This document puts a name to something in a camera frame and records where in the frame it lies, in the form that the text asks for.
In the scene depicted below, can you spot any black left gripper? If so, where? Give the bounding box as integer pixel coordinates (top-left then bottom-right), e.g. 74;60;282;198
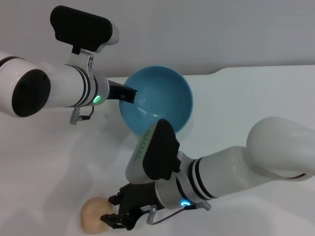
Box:
106;80;139;104

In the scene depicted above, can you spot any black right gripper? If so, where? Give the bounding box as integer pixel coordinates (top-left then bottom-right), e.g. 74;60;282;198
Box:
99;181;163;225

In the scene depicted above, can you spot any beige egg yolk pastry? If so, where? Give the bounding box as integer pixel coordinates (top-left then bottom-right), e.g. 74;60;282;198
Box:
81;196;116;233

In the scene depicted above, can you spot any blue bowl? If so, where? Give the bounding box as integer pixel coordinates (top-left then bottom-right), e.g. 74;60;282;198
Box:
119;65;194;136

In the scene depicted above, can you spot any right arm cable with plug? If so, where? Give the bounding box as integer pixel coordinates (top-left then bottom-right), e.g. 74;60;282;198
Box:
147;201;212;225

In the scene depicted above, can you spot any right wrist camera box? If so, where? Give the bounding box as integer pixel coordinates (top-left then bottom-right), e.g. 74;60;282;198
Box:
125;118;182;184

